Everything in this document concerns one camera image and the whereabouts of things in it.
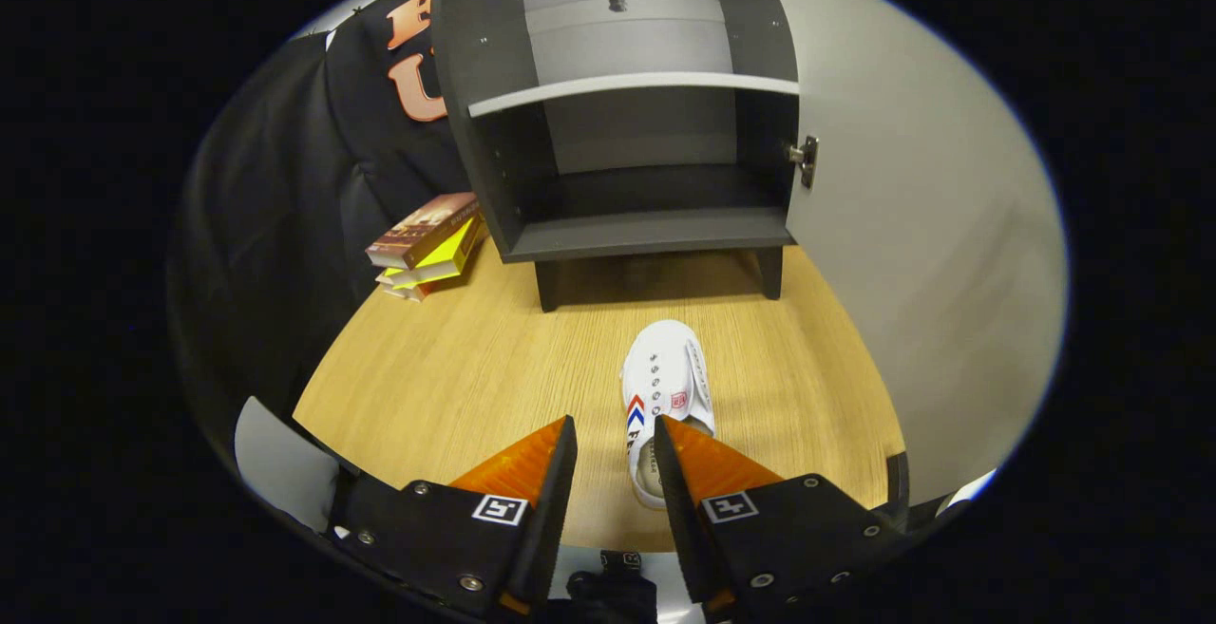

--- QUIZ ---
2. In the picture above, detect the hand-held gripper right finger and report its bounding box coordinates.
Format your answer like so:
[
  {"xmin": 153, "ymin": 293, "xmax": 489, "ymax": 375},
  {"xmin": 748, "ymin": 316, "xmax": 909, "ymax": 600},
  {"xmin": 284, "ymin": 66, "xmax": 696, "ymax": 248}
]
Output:
[{"xmin": 654, "ymin": 415, "xmax": 903, "ymax": 617}]

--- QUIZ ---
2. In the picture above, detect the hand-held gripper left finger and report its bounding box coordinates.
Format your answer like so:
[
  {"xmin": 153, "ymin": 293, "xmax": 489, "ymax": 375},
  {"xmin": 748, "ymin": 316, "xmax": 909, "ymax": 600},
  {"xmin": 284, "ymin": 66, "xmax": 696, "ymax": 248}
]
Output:
[{"xmin": 328, "ymin": 415, "xmax": 579, "ymax": 617}]

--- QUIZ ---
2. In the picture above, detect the white shoe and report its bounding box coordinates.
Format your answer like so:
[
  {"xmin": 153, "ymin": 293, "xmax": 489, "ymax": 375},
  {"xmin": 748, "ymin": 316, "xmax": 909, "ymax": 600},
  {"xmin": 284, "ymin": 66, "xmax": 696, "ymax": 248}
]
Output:
[{"xmin": 620, "ymin": 320, "xmax": 715, "ymax": 509}]

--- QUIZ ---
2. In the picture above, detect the dark grey shoe cabinet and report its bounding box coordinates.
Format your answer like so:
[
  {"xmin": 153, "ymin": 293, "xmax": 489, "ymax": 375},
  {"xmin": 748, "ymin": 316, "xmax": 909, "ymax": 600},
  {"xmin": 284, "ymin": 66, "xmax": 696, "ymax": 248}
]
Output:
[{"xmin": 432, "ymin": 0, "xmax": 820, "ymax": 313}]

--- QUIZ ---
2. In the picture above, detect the beige shoe cabinet door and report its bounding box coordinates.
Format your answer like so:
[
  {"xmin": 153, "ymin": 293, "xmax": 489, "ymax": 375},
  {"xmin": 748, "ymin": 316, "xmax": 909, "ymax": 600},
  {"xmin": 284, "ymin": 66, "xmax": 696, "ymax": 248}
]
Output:
[{"xmin": 741, "ymin": 0, "xmax": 1070, "ymax": 522}]

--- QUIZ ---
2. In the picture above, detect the thin orange book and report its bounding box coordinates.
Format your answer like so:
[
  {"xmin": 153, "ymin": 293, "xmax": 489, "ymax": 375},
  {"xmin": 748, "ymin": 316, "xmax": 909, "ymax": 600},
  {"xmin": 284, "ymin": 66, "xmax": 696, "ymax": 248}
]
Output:
[{"xmin": 383, "ymin": 268, "xmax": 457, "ymax": 303}]

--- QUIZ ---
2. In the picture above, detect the yellow book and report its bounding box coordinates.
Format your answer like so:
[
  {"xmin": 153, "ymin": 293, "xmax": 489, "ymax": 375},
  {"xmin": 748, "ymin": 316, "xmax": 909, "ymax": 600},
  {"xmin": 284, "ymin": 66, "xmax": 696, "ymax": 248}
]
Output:
[{"xmin": 375, "ymin": 216, "xmax": 487, "ymax": 289}]

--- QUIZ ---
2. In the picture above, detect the brown book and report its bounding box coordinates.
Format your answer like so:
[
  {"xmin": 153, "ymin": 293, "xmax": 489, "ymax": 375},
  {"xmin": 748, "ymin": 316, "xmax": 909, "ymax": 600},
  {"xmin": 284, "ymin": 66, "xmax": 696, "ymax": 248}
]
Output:
[{"xmin": 366, "ymin": 193, "xmax": 481, "ymax": 270}]

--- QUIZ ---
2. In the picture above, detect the black backdrop cloth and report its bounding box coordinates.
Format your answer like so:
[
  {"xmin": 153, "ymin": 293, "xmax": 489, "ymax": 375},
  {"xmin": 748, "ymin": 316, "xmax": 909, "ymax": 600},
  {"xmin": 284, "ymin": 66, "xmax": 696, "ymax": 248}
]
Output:
[{"xmin": 171, "ymin": 0, "xmax": 476, "ymax": 425}]

